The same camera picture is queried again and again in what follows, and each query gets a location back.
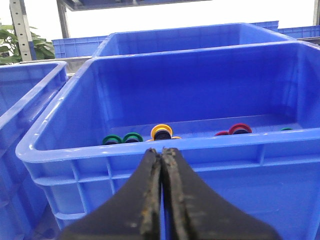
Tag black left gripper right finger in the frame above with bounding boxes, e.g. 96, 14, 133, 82
161, 148, 281, 240

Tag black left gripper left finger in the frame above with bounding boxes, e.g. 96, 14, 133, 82
58, 148, 161, 240

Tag blue source crate with buttons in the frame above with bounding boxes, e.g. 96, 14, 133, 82
15, 41, 320, 240

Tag green button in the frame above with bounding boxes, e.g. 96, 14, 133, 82
102, 134, 123, 145
122, 132, 144, 144
280, 127, 293, 131

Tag green button far left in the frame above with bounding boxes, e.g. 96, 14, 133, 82
102, 134, 123, 145

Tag red push button front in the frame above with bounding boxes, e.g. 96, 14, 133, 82
215, 131, 230, 136

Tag red push button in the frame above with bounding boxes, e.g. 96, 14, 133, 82
228, 123, 253, 135
215, 131, 230, 136

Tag yellow push button upright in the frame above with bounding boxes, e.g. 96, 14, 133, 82
150, 124, 173, 141

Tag red push button rear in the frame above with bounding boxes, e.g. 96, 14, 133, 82
228, 123, 253, 135

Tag green button far right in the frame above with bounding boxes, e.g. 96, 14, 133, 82
280, 127, 293, 131

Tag blue crate at left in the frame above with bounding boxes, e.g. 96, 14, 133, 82
0, 61, 68, 240

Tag blue crates in background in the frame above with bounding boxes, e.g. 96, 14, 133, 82
52, 20, 320, 59

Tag blue crate behind source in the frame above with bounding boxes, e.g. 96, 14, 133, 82
92, 23, 295, 58

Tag green potted plant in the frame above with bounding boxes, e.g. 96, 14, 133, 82
0, 25, 55, 66

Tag perforated metal rack post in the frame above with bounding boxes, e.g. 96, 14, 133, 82
9, 0, 37, 62

